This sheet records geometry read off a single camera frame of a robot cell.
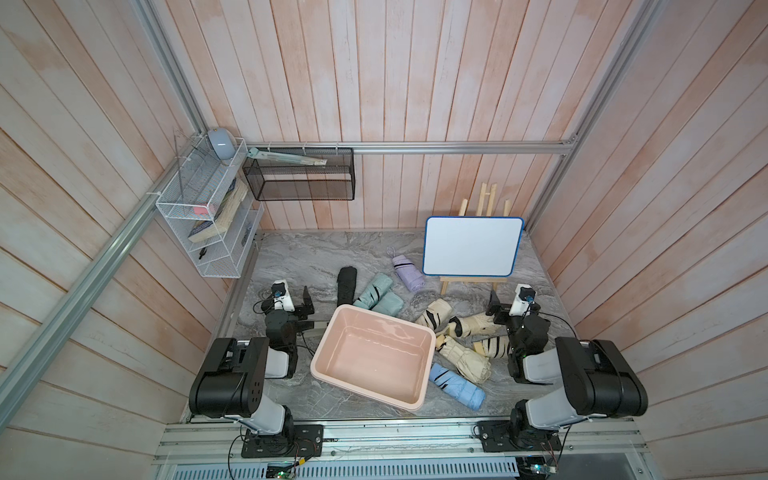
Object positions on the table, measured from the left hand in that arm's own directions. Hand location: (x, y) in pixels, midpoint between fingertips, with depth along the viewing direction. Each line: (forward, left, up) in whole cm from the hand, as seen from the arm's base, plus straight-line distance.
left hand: (293, 291), depth 91 cm
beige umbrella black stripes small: (-5, -45, -6) cm, 46 cm away
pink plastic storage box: (-16, -26, -10) cm, 32 cm away
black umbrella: (+10, -15, -8) cm, 20 cm away
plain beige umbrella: (-20, -52, -4) cm, 56 cm away
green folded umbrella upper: (+7, -27, -7) cm, 29 cm away
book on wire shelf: (+13, +15, +23) cm, 31 cm away
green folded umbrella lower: (0, -30, -8) cm, 31 cm away
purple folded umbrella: (+12, -38, -7) cm, 40 cm away
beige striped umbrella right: (-15, -61, -6) cm, 63 cm away
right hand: (0, -67, +2) cm, 67 cm away
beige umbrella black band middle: (-9, -56, -4) cm, 57 cm away
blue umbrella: (-27, -49, -6) cm, 56 cm away
